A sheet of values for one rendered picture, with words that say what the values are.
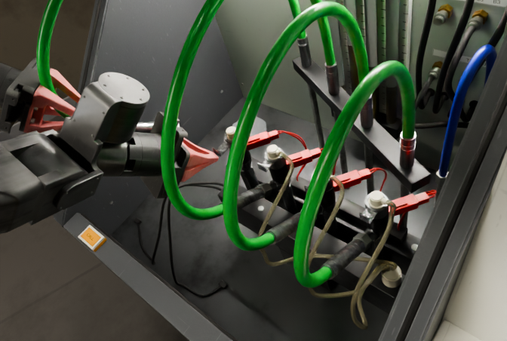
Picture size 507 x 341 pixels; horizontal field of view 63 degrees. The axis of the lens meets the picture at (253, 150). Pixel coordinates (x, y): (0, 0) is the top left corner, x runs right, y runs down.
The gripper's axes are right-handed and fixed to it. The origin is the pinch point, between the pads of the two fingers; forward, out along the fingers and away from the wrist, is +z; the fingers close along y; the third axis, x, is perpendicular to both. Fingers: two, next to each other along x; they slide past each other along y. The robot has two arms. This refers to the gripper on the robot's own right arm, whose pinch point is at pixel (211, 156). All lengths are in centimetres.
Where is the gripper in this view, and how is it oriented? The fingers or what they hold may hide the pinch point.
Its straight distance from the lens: 62.0
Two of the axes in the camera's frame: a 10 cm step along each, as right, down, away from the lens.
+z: 7.3, 0.4, 6.8
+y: 3.8, -8.6, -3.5
